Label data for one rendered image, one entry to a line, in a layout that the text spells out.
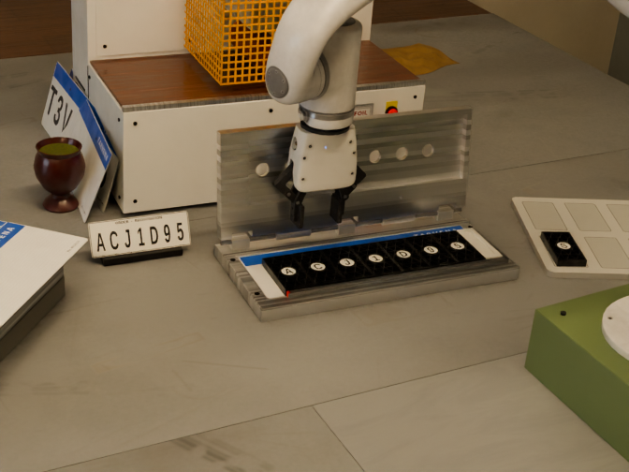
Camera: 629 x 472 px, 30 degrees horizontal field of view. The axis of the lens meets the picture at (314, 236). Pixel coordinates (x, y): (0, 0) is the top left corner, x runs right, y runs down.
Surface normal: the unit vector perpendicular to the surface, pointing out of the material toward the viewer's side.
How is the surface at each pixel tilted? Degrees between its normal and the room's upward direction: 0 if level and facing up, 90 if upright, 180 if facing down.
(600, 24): 90
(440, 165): 83
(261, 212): 83
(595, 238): 0
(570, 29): 90
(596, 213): 0
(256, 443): 0
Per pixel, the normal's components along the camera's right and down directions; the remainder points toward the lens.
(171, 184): 0.40, 0.46
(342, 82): 0.63, 0.44
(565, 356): -0.89, 0.16
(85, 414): 0.07, -0.88
